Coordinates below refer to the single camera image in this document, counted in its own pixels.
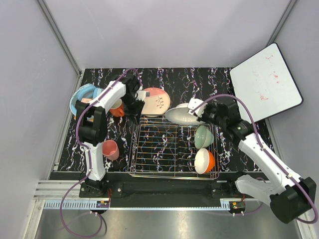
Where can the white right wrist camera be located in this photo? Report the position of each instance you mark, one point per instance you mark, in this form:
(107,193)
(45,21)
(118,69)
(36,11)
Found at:
(196,107)

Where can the orange mug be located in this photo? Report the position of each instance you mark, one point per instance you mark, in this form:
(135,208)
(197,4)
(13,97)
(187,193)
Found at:
(117,109)

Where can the orange and white bowl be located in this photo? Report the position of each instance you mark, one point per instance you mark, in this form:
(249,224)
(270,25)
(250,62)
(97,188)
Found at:
(204,161)

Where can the green ceramic bowl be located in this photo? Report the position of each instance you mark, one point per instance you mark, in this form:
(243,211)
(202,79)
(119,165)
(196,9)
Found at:
(203,137)

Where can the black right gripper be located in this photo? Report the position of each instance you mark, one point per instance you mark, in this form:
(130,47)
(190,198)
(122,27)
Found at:
(203,118)

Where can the light blue headphones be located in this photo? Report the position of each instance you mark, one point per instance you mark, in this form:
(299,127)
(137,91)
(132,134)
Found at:
(88,91)

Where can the white round plate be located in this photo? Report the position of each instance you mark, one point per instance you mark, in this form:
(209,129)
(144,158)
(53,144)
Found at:
(179,115)

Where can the white board with dark rim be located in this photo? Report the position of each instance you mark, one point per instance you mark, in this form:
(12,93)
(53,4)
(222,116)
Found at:
(265,84)

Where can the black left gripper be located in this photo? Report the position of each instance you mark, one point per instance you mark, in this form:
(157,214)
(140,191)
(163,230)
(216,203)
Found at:
(134,114)

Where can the pink cube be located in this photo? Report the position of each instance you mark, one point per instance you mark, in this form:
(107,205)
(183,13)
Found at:
(86,100)

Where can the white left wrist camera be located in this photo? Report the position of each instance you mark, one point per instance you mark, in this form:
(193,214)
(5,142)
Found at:
(144,94)

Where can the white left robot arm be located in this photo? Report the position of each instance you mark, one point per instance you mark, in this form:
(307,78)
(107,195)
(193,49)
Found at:
(91,127)

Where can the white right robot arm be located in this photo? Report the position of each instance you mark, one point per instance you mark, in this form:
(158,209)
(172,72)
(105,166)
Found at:
(289,196)

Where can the pink plastic cup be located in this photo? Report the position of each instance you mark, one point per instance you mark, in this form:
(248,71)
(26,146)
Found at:
(110,150)

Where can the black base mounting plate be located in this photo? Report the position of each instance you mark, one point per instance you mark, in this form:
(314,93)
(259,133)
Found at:
(126,187)

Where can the pink and cream plate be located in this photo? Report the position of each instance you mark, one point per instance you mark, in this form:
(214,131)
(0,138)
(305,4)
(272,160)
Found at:
(157,103)

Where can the grey slotted cable duct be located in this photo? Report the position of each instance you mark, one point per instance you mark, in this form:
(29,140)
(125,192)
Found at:
(137,204)

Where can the steel wire dish rack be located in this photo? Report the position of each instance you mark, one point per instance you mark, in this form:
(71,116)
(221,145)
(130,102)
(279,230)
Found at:
(162,149)

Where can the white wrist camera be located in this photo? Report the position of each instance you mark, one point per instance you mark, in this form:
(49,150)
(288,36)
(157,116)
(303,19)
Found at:
(144,94)
(196,107)

